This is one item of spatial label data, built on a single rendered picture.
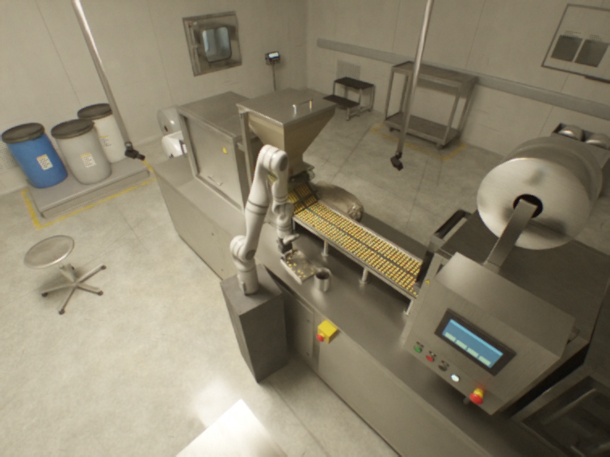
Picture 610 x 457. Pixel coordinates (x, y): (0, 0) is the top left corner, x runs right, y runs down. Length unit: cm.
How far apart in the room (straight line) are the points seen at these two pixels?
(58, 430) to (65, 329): 76
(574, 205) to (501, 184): 18
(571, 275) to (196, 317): 225
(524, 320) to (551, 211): 30
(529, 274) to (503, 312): 26
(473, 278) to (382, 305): 68
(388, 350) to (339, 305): 30
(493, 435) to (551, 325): 60
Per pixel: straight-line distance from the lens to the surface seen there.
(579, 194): 101
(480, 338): 101
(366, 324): 152
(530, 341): 96
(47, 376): 283
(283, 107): 159
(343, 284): 163
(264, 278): 165
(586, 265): 134
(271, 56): 582
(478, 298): 96
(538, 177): 101
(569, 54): 477
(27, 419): 275
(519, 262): 121
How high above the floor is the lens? 208
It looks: 42 degrees down
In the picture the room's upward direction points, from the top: straight up
